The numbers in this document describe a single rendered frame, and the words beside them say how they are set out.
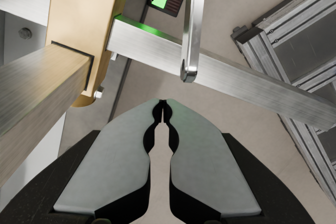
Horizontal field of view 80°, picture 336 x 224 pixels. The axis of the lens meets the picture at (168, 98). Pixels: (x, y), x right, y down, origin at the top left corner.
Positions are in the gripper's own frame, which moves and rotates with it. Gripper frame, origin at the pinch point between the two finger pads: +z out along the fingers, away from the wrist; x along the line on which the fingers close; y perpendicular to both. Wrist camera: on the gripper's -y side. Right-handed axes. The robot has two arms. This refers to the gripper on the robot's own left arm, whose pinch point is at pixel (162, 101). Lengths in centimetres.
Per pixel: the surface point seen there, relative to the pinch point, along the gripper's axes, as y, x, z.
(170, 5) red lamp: -4.6, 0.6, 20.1
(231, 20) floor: 5, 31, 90
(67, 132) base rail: 18.2, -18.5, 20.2
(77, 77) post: -0.1, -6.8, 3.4
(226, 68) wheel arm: 0.2, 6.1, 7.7
